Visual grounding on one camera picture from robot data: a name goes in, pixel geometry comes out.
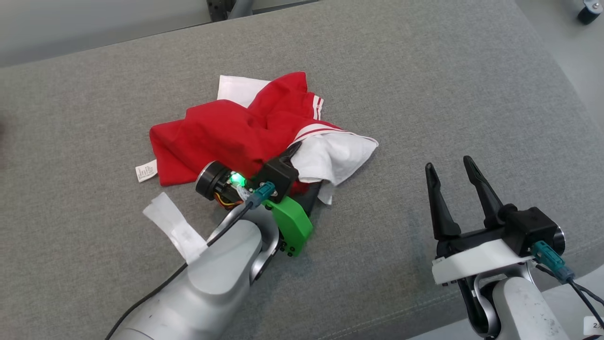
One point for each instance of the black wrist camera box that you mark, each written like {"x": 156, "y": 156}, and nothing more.
{"x": 531, "y": 226}
{"x": 279, "y": 177}

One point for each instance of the red shorts with white stripe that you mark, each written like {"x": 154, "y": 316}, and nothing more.
{"x": 207, "y": 137}

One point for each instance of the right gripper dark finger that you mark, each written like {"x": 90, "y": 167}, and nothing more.
{"x": 486, "y": 198}
{"x": 441, "y": 208}

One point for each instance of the right robot arm, grey white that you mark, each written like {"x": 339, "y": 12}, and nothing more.
{"x": 524, "y": 307}

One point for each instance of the red basketball jersey with lettering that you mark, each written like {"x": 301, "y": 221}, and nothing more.
{"x": 330, "y": 156}

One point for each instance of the right gripper body, white plate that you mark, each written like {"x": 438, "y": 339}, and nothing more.
{"x": 481, "y": 259}

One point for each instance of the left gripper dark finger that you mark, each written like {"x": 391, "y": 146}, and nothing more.
{"x": 292, "y": 152}
{"x": 310, "y": 200}

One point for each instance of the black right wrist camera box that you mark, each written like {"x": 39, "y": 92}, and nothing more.
{"x": 531, "y": 226}

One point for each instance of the black caster wheel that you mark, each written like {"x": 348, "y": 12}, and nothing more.
{"x": 590, "y": 12}

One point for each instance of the grey fabric sofa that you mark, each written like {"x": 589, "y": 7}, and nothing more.
{"x": 94, "y": 118}

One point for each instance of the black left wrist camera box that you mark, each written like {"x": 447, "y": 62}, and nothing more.
{"x": 279, "y": 177}

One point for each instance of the left gripper body, green plate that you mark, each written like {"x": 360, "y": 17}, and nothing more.
{"x": 292, "y": 229}

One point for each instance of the grey metal pole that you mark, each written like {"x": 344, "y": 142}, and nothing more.
{"x": 240, "y": 7}

